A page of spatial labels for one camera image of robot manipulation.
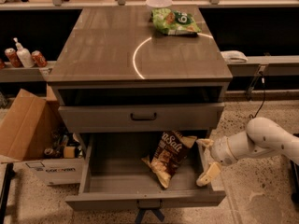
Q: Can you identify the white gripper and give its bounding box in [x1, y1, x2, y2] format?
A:
[196, 136, 237, 187]

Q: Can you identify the brown chip bag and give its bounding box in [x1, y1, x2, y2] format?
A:
[142, 131, 197, 189]

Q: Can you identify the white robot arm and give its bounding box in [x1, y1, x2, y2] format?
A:
[196, 117, 299, 187]

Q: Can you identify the grey drawer cabinet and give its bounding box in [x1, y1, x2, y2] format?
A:
[47, 5, 234, 135]

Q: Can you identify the green chip bag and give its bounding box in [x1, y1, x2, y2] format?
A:
[151, 7, 201, 35]

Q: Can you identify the black stand right edge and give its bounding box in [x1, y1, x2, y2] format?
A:
[291, 161, 299, 203]

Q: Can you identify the black stand edge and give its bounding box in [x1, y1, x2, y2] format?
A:
[291, 161, 299, 203]
[0, 163, 15, 224]

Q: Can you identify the white folded cloth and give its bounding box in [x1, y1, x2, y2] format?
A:
[221, 50, 248, 63]

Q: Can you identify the open cardboard box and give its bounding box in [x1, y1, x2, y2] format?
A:
[0, 89, 83, 186]

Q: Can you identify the red soda can right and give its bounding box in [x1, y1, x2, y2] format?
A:
[32, 50, 48, 67]

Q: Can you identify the red soda can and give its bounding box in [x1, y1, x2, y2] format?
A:
[5, 48, 22, 68]
[32, 50, 48, 67]

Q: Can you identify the black stand left edge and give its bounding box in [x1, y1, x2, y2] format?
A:
[0, 163, 15, 224]

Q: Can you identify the white pump bottle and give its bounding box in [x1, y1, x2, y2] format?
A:
[13, 37, 35, 68]

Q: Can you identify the red soda can left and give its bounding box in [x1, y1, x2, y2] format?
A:
[5, 48, 22, 68]

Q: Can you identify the black cable on floor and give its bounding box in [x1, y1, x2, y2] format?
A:
[248, 75, 267, 120]

